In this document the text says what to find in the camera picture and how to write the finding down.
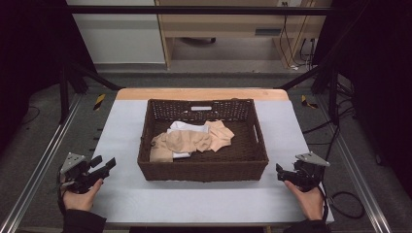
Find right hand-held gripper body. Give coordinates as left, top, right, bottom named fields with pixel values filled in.
left=292, top=151, right=331, bottom=192

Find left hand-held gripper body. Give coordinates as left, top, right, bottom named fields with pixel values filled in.
left=59, top=151, right=105, bottom=195

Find small beige garment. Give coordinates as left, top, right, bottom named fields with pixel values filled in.
left=204, top=118, right=235, bottom=153

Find large beige garment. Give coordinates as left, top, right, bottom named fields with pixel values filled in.
left=149, top=129, right=214, bottom=164

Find brown woven basket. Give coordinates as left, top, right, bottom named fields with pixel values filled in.
left=136, top=98, right=270, bottom=183

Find white garment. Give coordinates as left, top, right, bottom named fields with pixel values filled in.
left=166, top=120, right=211, bottom=160

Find person's left hand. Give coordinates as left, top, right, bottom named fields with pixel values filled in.
left=61, top=178, right=105, bottom=214

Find person's right hand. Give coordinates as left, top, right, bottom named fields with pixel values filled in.
left=284, top=180, right=326, bottom=222

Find white table mat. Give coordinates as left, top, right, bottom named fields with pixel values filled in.
left=90, top=99, right=335, bottom=226

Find yellow black floor tape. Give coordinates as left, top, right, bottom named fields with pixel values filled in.
left=300, top=94, right=320, bottom=110
left=92, top=93, right=107, bottom=112

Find black metal stand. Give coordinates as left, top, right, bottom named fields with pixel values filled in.
left=58, top=60, right=122, bottom=125
left=277, top=62, right=340, bottom=126

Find wooden table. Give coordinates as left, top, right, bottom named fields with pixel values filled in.
left=115, top=87, right=290, bottom=102

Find black curtain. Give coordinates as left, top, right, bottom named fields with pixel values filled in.
left=0, top=0, right=97, bottom=155
left=311, top=0, right=412, bottom=198

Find white cabinet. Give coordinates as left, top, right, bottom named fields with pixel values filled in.
left=65, top=0, right=166, bottom=65

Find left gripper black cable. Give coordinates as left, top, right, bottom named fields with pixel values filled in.
left=56, top=173, right=67, bottom=216

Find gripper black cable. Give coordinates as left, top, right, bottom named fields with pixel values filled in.
left=318, top=183, right=330, bottom=222
left=56, top=173, right=67, bottom=216

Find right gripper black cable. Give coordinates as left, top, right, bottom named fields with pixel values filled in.
left=318, top=183, right=330, bottom=222

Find aluminium floor rail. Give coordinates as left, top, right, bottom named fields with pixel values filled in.
left=0, top=92, right=84, bottom=233
left=315, top=94, right=394, bottom=233

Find black floor cables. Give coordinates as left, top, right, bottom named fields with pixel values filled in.
left=302, top=82, right=357, bottom=163

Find black looped floor cable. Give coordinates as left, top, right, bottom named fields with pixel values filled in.
left=327, top=190, right=366, bottom=220

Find hanging desk cables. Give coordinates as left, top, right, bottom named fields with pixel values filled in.
left=279, top=1, right=318, bottom=71

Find black horizontal frame bar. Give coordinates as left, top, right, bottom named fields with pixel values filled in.
left=66, top=5, right=335, bottom=17

